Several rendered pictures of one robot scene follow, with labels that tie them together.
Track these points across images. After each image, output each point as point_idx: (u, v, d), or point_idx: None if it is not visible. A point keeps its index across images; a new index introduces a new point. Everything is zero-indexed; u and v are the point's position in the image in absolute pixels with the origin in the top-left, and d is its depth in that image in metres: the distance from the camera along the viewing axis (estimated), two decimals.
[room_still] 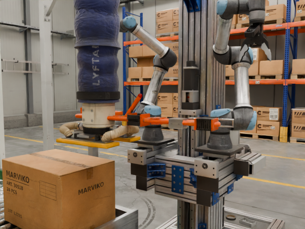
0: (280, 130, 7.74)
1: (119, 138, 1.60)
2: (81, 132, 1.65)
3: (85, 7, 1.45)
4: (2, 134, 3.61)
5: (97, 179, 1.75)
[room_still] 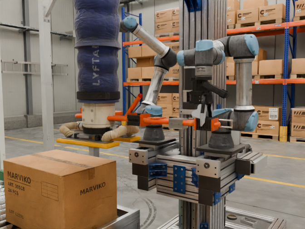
0: (280, 130, 7.75)
1: (119, 138, 1.60)
2: (81, 132, 1.65)
3: (85, 7, 1.45)
4: (2, 135, 3.60)
5: (99, 180, 1.75)
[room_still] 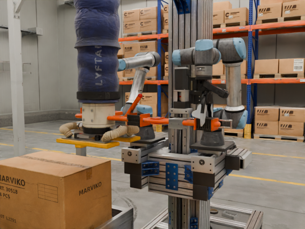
0: (244, 127, 8.15)
1: (119, 138, 1.60)
2: (81, 132, 1.65)
3: (87, 7, 1.45)
4: None
5: (95, 179, 1.75)
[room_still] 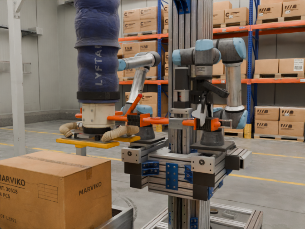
0: (244, 127, 8.15)
1: (119, 138, 1.60)
2: (81, 132, 1.65)
3: (87, 7, 1.45)
4: None
5: (95, 179, 1.75)
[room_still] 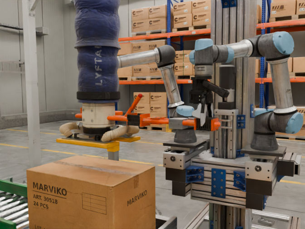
0: None
1: (119, 138, 1.60)
2: (81, 132, 1.65)
3: (87, 7, 1.45)
4: None
5: (142, 187, 1.60)
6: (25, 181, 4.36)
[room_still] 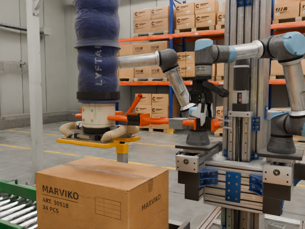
0: None
1: (119, 138, 1.60)
2: (81, 132, 1.65)
3: (87, 7, 1.45)
4: None
5: (156, 191, 1.54)
6: (27, 183, 4.29)
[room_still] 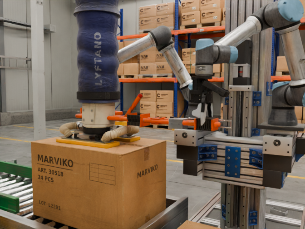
0: None
1: (119, 138, 1.60)
2: (81, 132, 1.65)
3: None
4: None
5: (152, 161, 1.51)
6: None
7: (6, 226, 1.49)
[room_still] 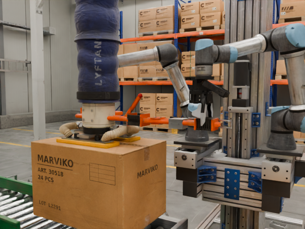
0: None
1: (119, 138, 1.60)
2: (81, 132, 1.65)
3: (87, 0, 1.44)
4: None
5: (152, 161, 1.51)
6: (29, 180, 4.30)
7: None
